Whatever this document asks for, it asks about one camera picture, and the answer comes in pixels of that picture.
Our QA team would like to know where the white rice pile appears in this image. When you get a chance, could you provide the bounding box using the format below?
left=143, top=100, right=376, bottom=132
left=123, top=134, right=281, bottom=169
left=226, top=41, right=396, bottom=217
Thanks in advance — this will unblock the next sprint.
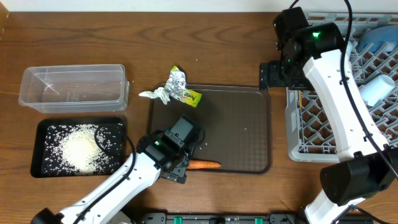
left=41, top=124, right=123, bottom=177

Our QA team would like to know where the orange carrot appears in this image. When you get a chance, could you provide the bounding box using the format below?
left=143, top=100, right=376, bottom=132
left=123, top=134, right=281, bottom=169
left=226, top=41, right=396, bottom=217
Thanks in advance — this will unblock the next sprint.
left=187, top=160, right=221, bottom=170

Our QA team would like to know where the dark brown serving tray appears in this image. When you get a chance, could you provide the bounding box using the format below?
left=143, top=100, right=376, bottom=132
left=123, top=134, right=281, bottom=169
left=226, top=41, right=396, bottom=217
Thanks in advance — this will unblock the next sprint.
left=149, top=85, right=272, bottom=174

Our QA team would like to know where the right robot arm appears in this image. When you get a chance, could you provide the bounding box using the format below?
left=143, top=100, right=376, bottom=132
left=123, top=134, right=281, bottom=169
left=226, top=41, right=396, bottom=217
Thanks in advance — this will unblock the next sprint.
left=261, top=21, right=397, bottom=223

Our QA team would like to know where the light blue cup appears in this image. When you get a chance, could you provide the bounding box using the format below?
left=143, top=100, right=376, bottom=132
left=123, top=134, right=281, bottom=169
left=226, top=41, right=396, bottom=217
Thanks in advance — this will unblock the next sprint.
left=359, top=75, right=396, bottom=106

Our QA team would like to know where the dark blue plate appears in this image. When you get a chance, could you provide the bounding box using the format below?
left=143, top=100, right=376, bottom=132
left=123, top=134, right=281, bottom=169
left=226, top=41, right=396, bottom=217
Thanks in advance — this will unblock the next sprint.
left=358, top=25, right=398, bottom=53

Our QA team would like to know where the clear plastic bin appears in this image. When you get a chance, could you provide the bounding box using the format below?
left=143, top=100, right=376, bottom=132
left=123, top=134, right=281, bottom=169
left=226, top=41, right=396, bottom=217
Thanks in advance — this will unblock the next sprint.
left=19, top=64, right=130, bottom=113

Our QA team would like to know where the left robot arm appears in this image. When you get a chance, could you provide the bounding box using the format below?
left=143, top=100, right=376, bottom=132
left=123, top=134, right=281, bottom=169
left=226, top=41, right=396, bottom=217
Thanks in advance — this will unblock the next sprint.
left=30, top=130, right=200, bottom=224

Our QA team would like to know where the grey dishwasher rack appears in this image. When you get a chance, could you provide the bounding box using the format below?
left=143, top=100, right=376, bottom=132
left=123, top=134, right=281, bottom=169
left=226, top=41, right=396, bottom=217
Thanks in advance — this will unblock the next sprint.
left=285, top=14, right=397, bottom=163

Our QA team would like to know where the wooden chopstick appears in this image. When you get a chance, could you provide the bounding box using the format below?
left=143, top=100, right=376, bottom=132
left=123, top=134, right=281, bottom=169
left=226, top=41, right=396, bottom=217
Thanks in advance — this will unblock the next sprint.
left=298, top=90, right=302, bottom=109

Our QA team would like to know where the black waste tray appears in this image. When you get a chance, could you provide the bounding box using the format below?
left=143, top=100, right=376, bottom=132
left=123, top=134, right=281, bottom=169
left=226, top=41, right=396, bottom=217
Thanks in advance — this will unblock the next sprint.
left=30, top=116, right=126, bottom=178

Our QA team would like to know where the foil wrapper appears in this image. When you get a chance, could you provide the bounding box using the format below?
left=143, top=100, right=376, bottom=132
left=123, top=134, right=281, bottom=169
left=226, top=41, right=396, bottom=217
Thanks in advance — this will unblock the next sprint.
left=164, top=66, right=202, bottom=108

